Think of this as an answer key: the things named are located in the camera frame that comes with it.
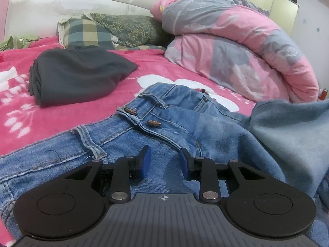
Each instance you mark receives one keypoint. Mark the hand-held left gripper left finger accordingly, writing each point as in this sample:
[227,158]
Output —
[147,159]

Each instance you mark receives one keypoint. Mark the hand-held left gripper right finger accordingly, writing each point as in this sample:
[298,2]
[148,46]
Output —
[184,160]

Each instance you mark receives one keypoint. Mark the blue denim jeans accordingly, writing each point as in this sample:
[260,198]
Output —
[164,133]

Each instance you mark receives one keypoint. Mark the dark grey folded cloth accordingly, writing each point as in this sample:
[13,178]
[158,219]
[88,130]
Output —
[77,74]

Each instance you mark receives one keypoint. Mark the pink floral blanket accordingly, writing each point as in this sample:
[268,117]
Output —
[38,113]

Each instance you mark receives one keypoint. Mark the pink and grey quilt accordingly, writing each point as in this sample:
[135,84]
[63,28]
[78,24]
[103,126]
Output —
[231,43]

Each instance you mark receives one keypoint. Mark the green floral pillow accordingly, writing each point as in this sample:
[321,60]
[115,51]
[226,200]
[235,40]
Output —
[128,28]

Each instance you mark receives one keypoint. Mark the plaid pillow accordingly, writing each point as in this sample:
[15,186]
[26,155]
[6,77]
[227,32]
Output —
[84,32]

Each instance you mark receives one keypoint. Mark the pink and white headboard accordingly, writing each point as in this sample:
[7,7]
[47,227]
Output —
[77,0]

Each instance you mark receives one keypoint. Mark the green crumpled cloth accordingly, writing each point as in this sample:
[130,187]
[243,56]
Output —
[15,42]

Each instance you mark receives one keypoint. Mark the pale yellow wardrobe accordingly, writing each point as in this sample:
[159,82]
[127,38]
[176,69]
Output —
[280,10]

